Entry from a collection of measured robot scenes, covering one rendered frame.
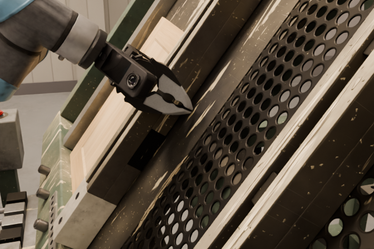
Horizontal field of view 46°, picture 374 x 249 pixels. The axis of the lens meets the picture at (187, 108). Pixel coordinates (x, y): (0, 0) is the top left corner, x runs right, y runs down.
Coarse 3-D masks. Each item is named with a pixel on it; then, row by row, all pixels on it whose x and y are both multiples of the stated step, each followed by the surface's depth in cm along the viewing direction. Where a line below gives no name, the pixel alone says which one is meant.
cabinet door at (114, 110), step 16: (160, 32) 117; (176, 32) 106; (144, 48) 121; (160, 48) 111; (112, 96) 123; (112, 112) 117; (128, 112) 107; (96, 128) 122; (112, 128) 110; (80, 144) 126; (96, 144) 115; (80, 160) 118; (96, 160) 108; (80, 176) 111
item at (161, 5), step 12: (156, 0) 128; (168, 0) 126; (156, 12) 126; (144, 24) 126; (156, 24) 127; (132, 36) 130; (144, 36) 127; (108, 84) 130; (96, 96) 130; (108, 96) 131; (84, 108) 134; (96, 108) 131; (84, 120) 131; (72, 132) 132; (84, 132) 133; (72, 144) 133
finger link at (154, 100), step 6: (150, 96) 76; (156, 96) 76; (144, 102) 76; (150, 102) 76; (156, 102) 76; (162, 102) 77; (168, 102) 77; (156, 108) 77; (162, 108) 77; (168, 108) 77; (174, 108) 78; (180, 108) 78; (174, 114) 79; (180, 114) 79
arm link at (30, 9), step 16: (0, 0) 64; (16, 0) 64; (32, 0) 65; (48, 0) 67; (0, 16) 65; (16, 16) 65; (32, 16) 65; (48, 16) 66; (64, 16) 67; (16, 32) 66; (32, 32) 66; (48, 32) 67; (64, 32) 67; (32, 48) 68; (48, 48) 69
